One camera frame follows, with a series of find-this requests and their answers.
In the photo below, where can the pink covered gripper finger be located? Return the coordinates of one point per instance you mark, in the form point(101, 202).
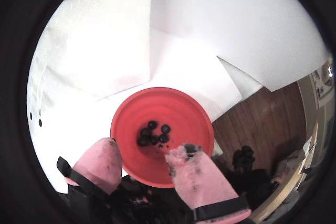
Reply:
point(101, 166)
point(199, 179)

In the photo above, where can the red collapsible cup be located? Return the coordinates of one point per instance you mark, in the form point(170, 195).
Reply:
point(162, 103)

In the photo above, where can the white paper sheet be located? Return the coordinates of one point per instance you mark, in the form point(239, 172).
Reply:
point(189, 64)

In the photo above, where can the white foam board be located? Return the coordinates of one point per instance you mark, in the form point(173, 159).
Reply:
point(92, 37)

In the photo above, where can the white backdrop panel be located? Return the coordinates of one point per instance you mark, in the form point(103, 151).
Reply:
point(249, 24)

